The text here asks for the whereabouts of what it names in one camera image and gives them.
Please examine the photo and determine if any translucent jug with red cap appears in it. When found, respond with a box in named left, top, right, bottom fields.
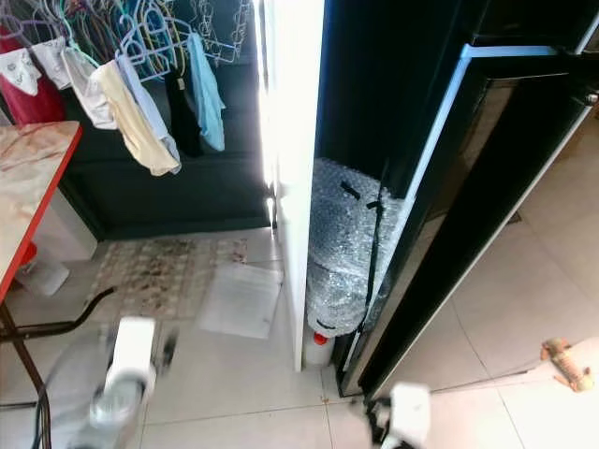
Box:
left=302, top=329, right=336, bottom=368

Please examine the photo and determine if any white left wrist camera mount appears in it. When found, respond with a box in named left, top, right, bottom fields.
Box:
left=108, top=316, right=162, bottom=398

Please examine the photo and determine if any grey blue garment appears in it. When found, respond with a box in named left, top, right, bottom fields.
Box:
left=117, top=51, right=183, bottom=165

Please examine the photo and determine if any large white garment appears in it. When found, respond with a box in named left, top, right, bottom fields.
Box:
left=61, top=47, right=118, bottom=130

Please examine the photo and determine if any white plastic container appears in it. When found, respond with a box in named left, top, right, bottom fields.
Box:
left=47, top=190, right=99, bottom=263

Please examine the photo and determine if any white garment with tag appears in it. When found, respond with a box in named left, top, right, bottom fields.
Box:
left=2, top=47, right=43, bottom=94

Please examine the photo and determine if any small white garment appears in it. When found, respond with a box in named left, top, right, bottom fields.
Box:
left=33, top=37, right=71, bottom=90

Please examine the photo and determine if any white plastic jug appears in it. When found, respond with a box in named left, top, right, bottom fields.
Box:
left=14, top=241, right=72, bottom=298

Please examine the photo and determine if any marble table with red edge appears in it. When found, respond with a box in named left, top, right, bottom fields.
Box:
left=0, top=120, right=118, bottom=449

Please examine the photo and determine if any patterned floor rug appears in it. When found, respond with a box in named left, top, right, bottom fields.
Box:
left=89, top=236, right=277, bottom=324

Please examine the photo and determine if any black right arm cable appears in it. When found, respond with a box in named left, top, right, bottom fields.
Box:
left=360, top=398, right=394, bottom=448

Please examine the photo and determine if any black garment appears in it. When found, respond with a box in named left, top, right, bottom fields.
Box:
left=164, top=70, right=202, bottom=158

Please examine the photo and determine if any white wire hanger rack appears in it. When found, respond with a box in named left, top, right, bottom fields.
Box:
left=197, top=0, right=258, bottom=66

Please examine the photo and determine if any cream hanging garment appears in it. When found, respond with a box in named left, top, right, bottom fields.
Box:
left=94, top=61, right=177, bottom=177

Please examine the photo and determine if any black hanging cable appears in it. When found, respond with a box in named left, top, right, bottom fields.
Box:
left=340, top=164, right=394, bottom=328

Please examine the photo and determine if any white dotted sheet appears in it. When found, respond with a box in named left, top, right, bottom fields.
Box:
left=197, top=262, right=284, bottom=340

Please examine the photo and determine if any bunch of plastic hangers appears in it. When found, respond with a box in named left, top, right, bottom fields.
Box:
left=0, top=0, right=197, bottom=80

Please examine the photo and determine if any dark cabinet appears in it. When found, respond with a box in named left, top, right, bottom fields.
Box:
left=75, top=94, right=272, bottom=242

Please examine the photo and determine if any person bare foot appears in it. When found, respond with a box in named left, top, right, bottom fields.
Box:
left=540, top=337, right=598, bottom=394

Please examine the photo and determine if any light blue garment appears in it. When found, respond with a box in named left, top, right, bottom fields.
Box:
left=185, top=33, right=227, bottom=152

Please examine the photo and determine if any red hanging garment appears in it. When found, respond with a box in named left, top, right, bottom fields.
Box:
left=0, top=23, right=66, bottom=127

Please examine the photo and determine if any white partition panel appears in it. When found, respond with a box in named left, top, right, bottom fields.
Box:
left=260, top=0, right=329, bottom=373

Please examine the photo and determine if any clear bubble wrap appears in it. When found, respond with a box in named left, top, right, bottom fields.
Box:
left=304, top=157, right=408, bottom=338

